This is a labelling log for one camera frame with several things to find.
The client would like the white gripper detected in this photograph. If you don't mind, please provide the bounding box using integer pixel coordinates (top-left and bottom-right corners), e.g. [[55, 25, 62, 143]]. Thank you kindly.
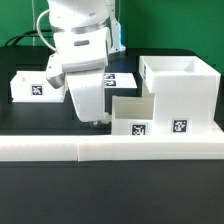
[[66, 69, 111, 126]]

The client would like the white front drawer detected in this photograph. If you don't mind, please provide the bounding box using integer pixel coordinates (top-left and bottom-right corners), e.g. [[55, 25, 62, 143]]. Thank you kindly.
[[111, 96, 154, 136]]

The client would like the white drawer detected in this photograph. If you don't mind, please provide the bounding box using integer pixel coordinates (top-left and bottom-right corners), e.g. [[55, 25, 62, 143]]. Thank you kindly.
[[10, 71, 67, 103], [111, 96, 154, 136]]

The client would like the white drawer box frame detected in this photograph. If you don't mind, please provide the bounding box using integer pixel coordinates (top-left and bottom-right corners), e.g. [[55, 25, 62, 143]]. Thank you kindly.
[[139, 56, 221, 134]]

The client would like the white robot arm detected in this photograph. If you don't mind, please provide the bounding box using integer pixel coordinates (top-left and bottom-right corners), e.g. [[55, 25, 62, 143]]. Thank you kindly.
[[47, 0, 125, 122]]

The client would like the white rear drawer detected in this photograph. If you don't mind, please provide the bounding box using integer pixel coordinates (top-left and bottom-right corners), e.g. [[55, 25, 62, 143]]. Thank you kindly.
[[10, 71, 67, 103]]

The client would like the white marker tag plate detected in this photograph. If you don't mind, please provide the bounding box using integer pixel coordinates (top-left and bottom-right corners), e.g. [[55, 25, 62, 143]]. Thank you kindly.
[[104, 73, 137, 89]]

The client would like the white L-shaped fence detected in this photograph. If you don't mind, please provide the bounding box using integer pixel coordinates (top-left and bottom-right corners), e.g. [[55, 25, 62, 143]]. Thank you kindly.
[[0, 134, 224, 162]]

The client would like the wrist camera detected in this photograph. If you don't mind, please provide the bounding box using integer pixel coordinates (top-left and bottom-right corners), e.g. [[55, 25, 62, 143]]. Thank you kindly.
[[46, 54, 67, 89]]

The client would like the black cable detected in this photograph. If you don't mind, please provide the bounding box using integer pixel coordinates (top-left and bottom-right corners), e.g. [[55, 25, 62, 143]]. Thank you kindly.
[[4, 29, 54, 48]]

